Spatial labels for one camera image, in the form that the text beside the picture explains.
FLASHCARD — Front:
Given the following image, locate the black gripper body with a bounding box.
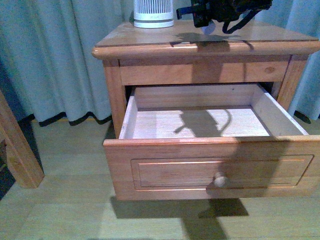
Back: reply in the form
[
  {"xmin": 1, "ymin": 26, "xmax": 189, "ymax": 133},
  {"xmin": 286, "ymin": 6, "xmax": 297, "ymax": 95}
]
[{"xmin": 176, "ymin": 0, "xmax": 272, "ymax": 28}]

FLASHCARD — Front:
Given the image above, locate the white medicine bottle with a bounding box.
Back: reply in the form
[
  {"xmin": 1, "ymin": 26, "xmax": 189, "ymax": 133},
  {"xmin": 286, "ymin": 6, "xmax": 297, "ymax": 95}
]
[{"xmin": 201, "ymin": 20, "xmax": 216, "ymax": 36}]

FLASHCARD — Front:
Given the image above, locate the drawer wooden knob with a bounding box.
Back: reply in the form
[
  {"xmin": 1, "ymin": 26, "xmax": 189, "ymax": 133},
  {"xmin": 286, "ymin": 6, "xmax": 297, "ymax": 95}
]
[{"xmin": 213, "ymin": 172, "xmax": 230, "ymax": 188}]

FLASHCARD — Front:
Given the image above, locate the white ribbed cylindrical lamp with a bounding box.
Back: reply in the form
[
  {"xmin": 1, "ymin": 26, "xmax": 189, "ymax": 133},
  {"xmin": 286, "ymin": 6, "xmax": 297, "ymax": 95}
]
[{"xmin": 133, "ymin": 0, "xmax": 174, "ymax": 29}]

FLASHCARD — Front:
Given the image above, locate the wooden nightstand cabinet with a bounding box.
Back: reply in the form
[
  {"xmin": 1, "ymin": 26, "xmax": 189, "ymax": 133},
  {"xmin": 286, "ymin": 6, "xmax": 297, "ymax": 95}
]
[{"xmin": 92, "ymin": 20, "xmax": 320, "ymax": 135}]

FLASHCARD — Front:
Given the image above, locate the grey-blue curtain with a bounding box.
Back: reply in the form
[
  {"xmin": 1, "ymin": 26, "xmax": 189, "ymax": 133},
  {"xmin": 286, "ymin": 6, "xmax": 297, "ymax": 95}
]
[{"xmin": 0, "ymin": 0, "xmax": 320, "ymax": 124}]

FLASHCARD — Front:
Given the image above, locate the wooden furniture leg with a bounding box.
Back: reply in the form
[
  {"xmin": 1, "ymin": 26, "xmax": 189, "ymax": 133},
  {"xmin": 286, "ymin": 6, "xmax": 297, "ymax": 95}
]
[{"xmin": 0, "ymin": 94, "xmax": 45, "ymax": 189}]

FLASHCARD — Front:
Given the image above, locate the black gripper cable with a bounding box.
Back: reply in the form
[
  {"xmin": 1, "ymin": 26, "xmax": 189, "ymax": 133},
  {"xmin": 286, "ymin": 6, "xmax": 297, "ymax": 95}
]
[{"xmin": 222, "ymin": 9, "xmax": 257, "ymax": 34}]

